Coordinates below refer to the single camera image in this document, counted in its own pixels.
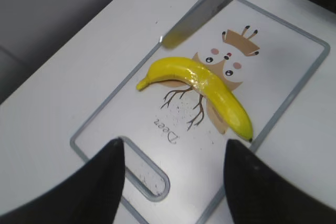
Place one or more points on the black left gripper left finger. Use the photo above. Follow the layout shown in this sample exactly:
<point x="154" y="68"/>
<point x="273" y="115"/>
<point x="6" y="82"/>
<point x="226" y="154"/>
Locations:
<point x="90" y="195"/>

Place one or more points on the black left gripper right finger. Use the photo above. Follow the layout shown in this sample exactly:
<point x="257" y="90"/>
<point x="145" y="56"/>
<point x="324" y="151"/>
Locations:
<point x="257" y="194"/>

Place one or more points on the yellow plastic banana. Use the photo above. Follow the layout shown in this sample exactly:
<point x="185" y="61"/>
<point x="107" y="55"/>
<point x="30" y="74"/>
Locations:
<point x="206" y="83"/>

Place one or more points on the grey-rimmed deer cutting board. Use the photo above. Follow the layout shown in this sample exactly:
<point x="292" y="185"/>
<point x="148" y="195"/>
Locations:
<point x="174" y="142"/>

